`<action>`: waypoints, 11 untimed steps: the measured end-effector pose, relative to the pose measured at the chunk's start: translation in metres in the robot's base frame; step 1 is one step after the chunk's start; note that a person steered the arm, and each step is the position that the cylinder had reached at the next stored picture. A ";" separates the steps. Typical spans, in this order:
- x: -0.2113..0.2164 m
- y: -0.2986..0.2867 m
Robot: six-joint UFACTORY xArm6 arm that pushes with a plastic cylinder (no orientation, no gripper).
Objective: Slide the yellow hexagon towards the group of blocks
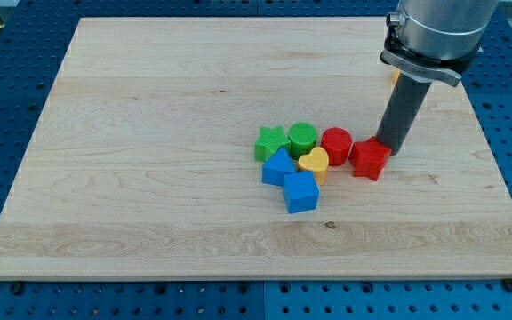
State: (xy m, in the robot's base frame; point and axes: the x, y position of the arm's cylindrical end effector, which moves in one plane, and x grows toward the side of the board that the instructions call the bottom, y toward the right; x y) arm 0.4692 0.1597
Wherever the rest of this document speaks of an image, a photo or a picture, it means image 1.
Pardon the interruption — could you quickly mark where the yellow heart block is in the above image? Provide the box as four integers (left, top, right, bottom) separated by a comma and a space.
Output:
298, 147, 329, 186

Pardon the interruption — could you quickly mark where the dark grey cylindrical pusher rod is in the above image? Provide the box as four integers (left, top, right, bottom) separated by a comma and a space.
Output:
375, 74, 431, 156

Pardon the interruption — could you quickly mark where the red star block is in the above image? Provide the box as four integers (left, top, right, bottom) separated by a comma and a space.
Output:
348, 136, 392, 181

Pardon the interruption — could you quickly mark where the blue cube block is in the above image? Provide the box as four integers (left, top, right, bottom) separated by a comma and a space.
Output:
283, 171, 320, 214

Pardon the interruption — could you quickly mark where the green star block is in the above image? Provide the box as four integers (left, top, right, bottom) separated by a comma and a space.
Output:
254, 126, 291, 162

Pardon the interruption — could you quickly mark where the green cylinder block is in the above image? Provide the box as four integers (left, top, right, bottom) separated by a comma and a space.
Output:
288, 122, 317, 160

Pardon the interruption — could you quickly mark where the light wooden board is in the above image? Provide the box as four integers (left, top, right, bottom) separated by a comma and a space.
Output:
0, 18, 512, 281

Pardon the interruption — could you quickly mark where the blue triangle block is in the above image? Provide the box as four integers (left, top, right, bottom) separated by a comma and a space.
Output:
261, 148, 296, 187

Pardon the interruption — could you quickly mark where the red cylinder block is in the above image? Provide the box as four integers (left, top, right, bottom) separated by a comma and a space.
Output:
321, 127, 353, 166

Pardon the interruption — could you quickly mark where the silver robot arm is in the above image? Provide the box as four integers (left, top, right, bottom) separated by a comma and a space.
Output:
376, 0, 499, 155

